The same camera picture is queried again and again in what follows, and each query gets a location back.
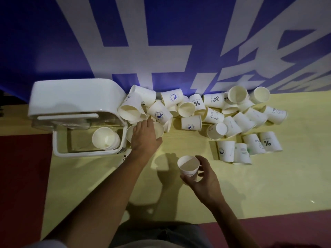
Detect person's left hand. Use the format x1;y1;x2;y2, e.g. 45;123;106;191
130;118;163;160

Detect person's right hand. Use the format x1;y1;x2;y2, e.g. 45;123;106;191
180;155;224;204

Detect plain white paper cup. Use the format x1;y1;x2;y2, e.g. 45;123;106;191
126;122;165;143

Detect white paper cup blue print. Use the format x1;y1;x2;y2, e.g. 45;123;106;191
177;155;201;183

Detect person's right forearm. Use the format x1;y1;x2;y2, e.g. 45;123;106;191
206;194;260;248

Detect person's left forearm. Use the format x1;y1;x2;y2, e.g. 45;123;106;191
43;150;159;248

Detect nested white cup stack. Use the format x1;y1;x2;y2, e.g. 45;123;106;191
92;127;121;151

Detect person's grey trousers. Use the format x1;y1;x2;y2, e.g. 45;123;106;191
111;221;213;248

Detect pile of white printed cups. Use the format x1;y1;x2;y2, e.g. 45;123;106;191
118;85;288;165

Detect clear storage bin white lid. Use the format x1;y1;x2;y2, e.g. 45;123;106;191
28;79;129;158

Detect blue banner with white print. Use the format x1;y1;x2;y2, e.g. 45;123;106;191
0;0;331;103

